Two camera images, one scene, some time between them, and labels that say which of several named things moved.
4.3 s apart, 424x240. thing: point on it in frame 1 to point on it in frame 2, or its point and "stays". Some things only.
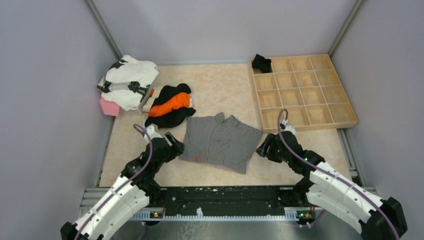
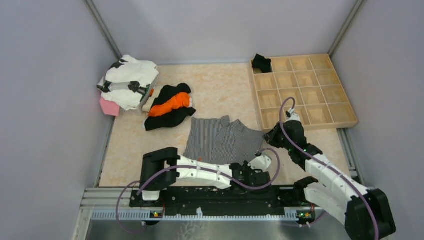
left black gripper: [176, 149] to [247, 166]
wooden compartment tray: [309, 88] stays
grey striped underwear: [214, 140] stays
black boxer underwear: [262, 63] stays
